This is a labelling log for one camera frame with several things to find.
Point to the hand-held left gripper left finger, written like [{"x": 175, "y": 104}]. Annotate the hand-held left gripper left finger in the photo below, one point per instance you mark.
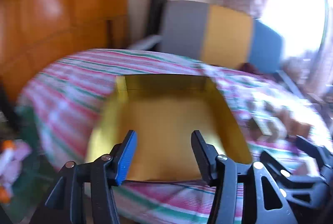
[{"x": 126, "y": 159}]

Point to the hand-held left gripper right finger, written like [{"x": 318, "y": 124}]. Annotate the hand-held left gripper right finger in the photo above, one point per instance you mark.
[{"x": 203, "y": 159}]

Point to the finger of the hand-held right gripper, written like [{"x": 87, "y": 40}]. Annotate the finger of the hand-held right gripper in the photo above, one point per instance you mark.
[
  {"x": 299, "y": 187},
  {"x": 318, "y": 155}
]

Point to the gold tin box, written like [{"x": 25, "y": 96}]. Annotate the gold tin box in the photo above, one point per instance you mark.
[{"x": 166, "y": 125}]

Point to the striped tablecloth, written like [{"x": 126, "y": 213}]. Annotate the striped tablecloth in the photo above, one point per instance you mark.
[{"x": 67, "y": 91}]

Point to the dark red jacket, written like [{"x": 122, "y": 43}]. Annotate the dark red jacket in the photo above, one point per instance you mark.
[{"x": 249, "y": 68}]

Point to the pink roll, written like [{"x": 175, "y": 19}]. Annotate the pink roll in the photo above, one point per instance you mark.
[
  {"x": 11, "y": 174},
  {"x": 22, "y": 152}
]

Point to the orange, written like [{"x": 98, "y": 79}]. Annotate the orange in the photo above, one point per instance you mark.
[
  {"x": 4, "y": 194},
  {"x": 7, "y": 145}
]

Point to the grey yellow blue chair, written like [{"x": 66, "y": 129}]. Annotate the grey yellow blue chair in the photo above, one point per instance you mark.
[{"x": 223, "y": 34}]

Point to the black rolled mat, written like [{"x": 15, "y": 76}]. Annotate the black rolled mat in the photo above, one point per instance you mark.
[{"x": 157, "y": 10}]

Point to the wooden wardrobe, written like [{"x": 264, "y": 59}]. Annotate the wooden wardrobe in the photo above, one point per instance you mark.
[{"x": 52, "y": 18}]

